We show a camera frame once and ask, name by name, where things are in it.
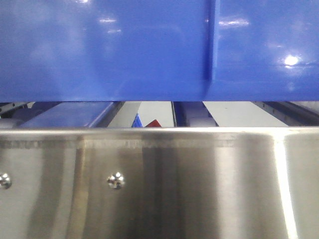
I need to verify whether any large blue plastic bin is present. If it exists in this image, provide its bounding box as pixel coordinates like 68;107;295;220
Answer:
0;0;319;102

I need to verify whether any blue crate with red label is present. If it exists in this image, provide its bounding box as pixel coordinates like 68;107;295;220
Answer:
131;113;162;128

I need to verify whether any right steel roller rail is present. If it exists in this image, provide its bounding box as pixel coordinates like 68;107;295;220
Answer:
252;102;319;126

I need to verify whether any stainless steel front panel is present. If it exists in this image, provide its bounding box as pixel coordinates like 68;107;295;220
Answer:
0;127;319;239

